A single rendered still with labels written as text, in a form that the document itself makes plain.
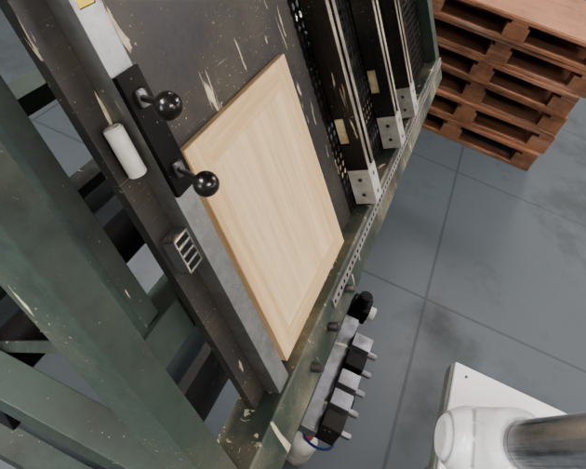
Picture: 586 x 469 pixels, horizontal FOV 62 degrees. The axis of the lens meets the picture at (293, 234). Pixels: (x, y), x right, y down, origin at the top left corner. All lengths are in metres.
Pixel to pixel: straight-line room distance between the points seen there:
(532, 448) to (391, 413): 1.26
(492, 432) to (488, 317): 1.69
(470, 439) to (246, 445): 0.46
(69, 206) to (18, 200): 0.17
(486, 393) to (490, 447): 0.42
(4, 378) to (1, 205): 0.73
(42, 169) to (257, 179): 0.45
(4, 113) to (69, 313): 0.27
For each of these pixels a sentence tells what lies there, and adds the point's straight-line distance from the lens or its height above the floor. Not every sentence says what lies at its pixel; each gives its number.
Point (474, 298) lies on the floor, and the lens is 2.81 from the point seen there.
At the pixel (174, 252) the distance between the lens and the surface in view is 0.83.
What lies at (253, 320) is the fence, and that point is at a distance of 1.00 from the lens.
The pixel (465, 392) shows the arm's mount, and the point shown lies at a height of 0.76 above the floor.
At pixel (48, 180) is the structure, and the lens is 0.77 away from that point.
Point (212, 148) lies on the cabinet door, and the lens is 0.92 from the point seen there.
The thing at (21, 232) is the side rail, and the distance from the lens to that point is 0.63.
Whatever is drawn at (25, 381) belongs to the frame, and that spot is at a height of 0.79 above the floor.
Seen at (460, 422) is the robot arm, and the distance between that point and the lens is 1.16.
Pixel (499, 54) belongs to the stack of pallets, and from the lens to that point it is 3.58.
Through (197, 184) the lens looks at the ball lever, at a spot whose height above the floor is 1.44.
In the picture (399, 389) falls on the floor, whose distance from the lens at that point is 2.31.
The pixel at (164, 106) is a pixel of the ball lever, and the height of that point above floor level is 1.55.
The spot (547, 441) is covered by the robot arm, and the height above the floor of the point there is 1.17.
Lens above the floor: 1.92
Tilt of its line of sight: 47 degrees down
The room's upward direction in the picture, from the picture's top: 18 degrees clockwise
